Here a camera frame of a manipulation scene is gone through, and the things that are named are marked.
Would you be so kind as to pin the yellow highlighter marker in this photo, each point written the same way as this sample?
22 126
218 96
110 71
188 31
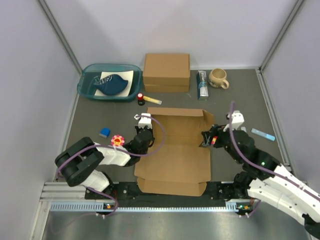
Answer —
152 100

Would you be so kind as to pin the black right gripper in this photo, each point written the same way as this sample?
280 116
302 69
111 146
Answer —
216 130

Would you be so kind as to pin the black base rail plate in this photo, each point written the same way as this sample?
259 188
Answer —
216 194

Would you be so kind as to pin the red black stamp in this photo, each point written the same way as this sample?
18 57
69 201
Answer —
140 99

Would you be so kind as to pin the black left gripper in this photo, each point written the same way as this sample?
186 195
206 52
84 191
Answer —
152 138

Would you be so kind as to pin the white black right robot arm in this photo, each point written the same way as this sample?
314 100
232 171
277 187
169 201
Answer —
266 179

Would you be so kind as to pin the upper folded cardboard box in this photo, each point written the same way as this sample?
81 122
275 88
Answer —
167 69

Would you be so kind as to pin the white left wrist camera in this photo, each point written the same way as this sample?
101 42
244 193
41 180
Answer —
144 121

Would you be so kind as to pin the dark blue shoe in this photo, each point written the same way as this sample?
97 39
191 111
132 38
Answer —
111 85

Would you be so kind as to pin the blue small eraser block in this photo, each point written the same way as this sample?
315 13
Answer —
105 132

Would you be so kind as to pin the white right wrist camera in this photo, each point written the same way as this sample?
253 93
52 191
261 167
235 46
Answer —
237 119

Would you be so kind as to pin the orange grey marker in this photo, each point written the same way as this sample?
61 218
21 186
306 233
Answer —
243 128

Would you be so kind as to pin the pink flower toy left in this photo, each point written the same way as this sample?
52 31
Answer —
117 140

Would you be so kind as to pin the light blue marker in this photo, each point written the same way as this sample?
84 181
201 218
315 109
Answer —
263 134

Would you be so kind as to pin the blue toothpaste box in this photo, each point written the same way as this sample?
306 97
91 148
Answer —
202 85

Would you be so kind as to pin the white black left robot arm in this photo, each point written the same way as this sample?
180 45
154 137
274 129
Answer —
81 170

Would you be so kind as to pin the teal plastic bin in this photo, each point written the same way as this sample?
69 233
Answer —
85 87

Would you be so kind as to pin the beige ceramic mug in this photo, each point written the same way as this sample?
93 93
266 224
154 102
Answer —
218 78

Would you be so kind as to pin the grey slotted cable duct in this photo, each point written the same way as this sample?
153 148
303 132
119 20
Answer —
92 206

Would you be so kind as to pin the lower folded cardboard box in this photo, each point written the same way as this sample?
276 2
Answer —
150 88

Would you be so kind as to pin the folded cardboard box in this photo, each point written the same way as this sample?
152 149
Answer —
150 88
167 69

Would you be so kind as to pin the brown cardboard box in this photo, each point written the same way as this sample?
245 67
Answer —
177 165

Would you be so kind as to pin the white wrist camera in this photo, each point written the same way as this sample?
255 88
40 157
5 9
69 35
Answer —
144 121
237 119

